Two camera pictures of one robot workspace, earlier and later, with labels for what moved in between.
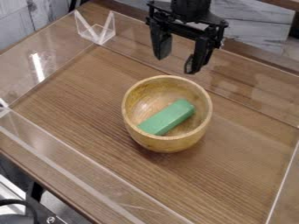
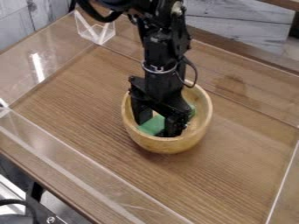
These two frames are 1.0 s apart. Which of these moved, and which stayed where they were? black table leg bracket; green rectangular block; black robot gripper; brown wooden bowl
Moved: black robot gripper
Stayed: brown wooden bowl; black table leg bracket; green rectangular block
